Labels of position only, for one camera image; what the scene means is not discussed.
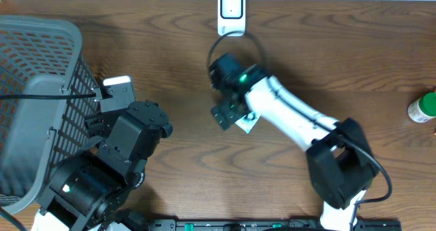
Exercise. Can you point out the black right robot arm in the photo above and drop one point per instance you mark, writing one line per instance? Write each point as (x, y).
(340, 162)

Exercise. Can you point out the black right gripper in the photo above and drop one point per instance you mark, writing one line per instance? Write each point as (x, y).
(231, 114)

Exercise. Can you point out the white barcode scanner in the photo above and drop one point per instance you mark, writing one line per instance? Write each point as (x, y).
(231, 17)

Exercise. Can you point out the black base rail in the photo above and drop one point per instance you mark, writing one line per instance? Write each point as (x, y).
(291, 224)

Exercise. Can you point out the green lid jar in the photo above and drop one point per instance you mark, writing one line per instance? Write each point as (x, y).
(423, 109)

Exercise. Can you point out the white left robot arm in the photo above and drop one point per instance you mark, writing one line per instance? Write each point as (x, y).
(87, 189)

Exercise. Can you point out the grey plastic shopping basket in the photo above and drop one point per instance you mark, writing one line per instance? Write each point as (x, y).
(45, 87)

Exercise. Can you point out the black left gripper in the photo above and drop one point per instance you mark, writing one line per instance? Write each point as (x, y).
(92, 123)

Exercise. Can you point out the mint green wipes packet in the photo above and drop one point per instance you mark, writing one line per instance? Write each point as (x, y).
(248, 121)

